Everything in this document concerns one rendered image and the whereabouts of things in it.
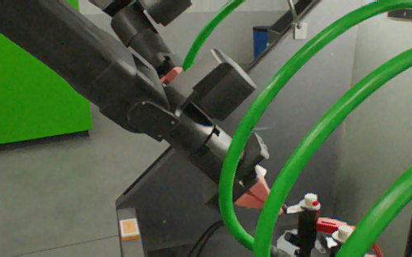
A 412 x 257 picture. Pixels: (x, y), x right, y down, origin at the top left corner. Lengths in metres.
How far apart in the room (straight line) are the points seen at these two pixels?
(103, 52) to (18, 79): 3.36
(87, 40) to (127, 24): 0.24
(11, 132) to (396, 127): 3.43
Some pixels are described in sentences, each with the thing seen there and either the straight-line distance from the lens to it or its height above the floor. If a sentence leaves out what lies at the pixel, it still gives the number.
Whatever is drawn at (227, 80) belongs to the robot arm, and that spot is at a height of 1.28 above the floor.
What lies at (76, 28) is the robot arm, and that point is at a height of 1.35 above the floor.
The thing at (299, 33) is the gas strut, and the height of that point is 1.30.
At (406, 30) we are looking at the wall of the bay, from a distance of 0.80.
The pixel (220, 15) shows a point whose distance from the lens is 0.55.
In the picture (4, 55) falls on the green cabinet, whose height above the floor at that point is 0.86.
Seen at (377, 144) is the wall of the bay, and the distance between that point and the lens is 0.87.
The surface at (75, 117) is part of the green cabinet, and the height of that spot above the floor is 0.23.
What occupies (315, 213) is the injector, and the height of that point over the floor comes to 1.09.
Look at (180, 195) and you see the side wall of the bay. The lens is 0.84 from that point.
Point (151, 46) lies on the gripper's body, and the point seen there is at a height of 1.30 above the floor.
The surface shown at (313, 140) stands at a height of 1.27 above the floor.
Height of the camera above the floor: 1.38
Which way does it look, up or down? 20 degrees down
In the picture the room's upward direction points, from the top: straight up
